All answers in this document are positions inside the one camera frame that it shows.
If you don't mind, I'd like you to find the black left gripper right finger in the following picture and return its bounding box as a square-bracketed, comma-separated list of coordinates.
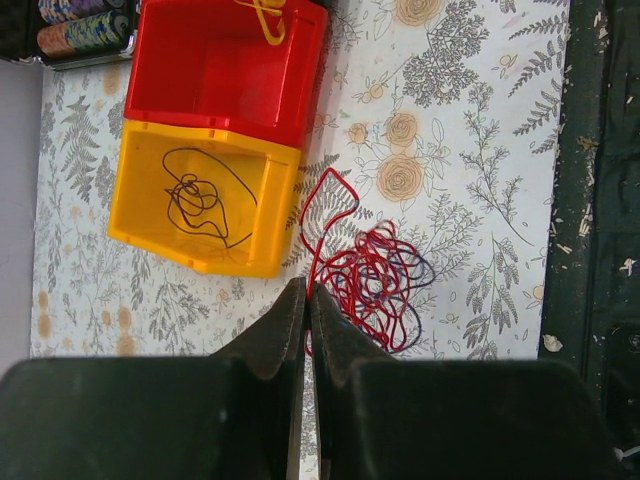
[309, 285, 620, 479]

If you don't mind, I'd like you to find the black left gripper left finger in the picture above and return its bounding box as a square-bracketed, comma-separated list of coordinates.
[1, 278, 306, 479]

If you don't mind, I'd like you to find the red cable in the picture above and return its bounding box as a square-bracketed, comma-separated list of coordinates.
[298, 167, 414, 357]

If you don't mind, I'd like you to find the thin purple cable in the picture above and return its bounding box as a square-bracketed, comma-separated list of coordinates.
[160, 146, 260, 250]

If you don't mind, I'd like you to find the thick yellow cable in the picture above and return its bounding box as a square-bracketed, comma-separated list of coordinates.
[234, 0, 289, 46]

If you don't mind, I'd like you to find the yellow plastic bin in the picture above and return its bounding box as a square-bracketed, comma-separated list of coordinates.
[108, 120, 302, 278]

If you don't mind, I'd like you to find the floral patterned table mat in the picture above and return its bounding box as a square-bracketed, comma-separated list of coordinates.
[30, 1, 569, 360]

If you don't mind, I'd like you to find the red plastic bin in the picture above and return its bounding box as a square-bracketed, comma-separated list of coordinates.
[124, 1, 329, 148]

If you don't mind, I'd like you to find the black poker chip case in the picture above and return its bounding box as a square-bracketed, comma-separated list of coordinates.
[1, 0, 142, 71]

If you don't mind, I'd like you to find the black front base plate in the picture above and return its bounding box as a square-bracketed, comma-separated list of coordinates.
[539, 1, 639, 457]

